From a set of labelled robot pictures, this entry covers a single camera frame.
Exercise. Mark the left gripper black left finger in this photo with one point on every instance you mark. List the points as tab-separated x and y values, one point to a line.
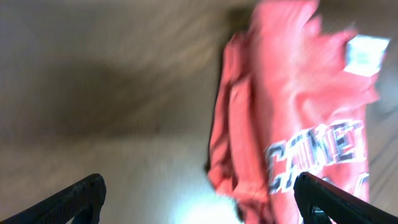
78	203

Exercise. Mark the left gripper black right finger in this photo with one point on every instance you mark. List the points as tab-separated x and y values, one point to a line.
320	202

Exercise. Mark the orange red t-shirt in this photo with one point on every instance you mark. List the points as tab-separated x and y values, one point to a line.
292	99

